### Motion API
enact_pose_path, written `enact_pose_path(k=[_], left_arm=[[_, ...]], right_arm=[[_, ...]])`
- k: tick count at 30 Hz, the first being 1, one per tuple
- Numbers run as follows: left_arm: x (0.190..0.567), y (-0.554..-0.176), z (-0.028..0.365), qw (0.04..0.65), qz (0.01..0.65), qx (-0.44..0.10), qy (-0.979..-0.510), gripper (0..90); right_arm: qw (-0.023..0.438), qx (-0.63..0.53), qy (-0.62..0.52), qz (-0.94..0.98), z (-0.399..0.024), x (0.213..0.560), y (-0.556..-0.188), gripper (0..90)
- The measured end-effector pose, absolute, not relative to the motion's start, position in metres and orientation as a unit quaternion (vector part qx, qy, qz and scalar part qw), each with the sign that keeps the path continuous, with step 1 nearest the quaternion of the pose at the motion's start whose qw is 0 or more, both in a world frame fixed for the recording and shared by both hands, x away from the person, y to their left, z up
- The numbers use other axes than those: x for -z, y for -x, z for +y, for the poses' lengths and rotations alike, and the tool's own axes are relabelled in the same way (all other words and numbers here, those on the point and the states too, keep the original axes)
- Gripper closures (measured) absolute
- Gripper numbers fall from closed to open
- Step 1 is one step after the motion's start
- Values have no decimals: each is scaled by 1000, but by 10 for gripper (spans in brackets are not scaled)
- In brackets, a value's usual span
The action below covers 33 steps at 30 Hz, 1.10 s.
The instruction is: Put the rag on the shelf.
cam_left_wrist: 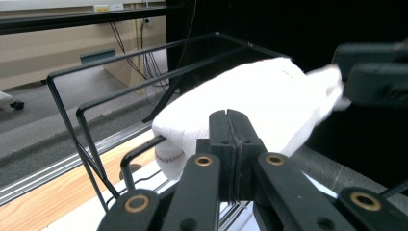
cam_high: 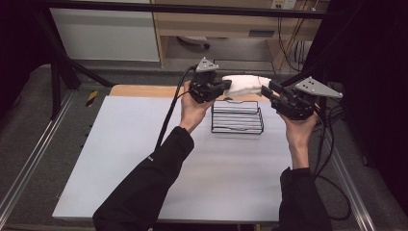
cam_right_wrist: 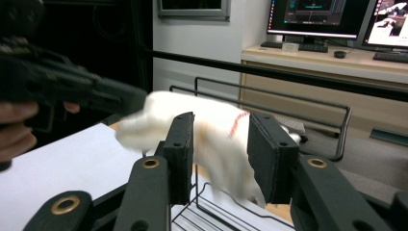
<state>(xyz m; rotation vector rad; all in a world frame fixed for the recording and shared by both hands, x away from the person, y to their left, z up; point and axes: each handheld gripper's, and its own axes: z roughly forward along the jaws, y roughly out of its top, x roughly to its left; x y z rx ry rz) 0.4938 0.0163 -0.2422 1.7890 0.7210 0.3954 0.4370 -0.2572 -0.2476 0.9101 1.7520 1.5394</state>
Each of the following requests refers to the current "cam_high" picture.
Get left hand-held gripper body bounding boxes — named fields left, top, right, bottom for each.
left=188, top=57, right=225, bottom=104

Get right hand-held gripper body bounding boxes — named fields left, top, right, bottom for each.
left=270, top=76, right=344, bottom=121

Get white towel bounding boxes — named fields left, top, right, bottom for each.
left=221, top=74, right=272, bottom=98

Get black wire rack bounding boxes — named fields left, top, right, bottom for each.
left=210, top=59, right=278, bottom=135

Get person's left hand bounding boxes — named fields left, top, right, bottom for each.
left=178, top=80, right=216, bottom=134

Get person's right hand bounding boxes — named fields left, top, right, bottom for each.
left=277, top=102, right=321, bottom=169

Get grey chair base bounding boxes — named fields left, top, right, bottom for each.
left=176, top=35, right=212, bottom=50

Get light wooden desk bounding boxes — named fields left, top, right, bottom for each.
left=150, top=0, right=331, bottom=68

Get dark curtain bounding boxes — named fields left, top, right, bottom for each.
left=307, top=0, right=408, bottom=213
left=0, top=0, right=56, bottom=114

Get light grey table mat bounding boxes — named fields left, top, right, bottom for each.
left=52, top=95, right=293, bottom=224

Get white cabinet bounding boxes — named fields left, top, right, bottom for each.
left=51, top=8, right=161, bottom=63

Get black and yellow tape strip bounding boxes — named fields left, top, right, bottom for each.
left=85, top=90, right=99, bottom=109

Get bundle of black floor cables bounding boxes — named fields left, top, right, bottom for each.
left=320, top=107, right=345, bottom=130

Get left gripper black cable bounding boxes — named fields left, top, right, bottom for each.
left=154, top=64, right=197, bottom=152

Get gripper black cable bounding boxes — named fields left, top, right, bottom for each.
left=154, top=64, right=197, bottom=152
left=312, top=105, right=352, bottom=221

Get hanging cables under desk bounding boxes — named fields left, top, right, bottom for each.
left=277, top=15, right=314, bottom=73

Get black horizontal frame bar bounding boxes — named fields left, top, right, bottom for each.
left=35, top=0, right=341, bottom=19

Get white wall socket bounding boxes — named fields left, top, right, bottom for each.
left=270, top=0, right=297, bottom=10

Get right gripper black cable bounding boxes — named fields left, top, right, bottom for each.
left=312, top=105, right=352, bottom=221

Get aluminium floor rail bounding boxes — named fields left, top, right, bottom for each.
left=319, top=128, right=376, bottom=231
left=0, top=90, right=76, bottom=222

